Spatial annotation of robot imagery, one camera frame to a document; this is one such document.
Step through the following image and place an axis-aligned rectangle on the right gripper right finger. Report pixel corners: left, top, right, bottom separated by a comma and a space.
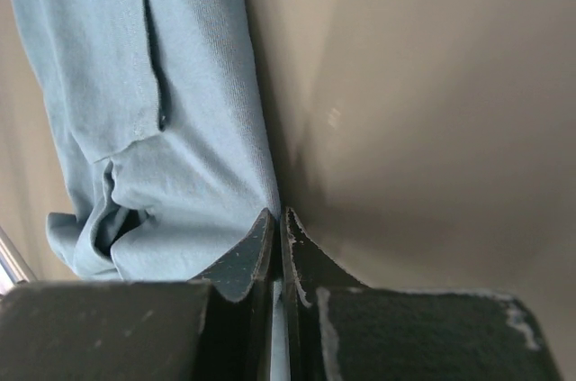
280, 208, 562, 380

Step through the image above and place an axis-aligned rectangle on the left aluminium frame post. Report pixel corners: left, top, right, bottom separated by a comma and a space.
1, 230, 37, 293

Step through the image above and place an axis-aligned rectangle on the grey-blue t-shirt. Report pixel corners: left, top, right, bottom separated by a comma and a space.
3, 0, 289, 381

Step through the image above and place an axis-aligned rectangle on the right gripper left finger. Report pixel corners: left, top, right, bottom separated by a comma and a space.
1, 211, 275, 380

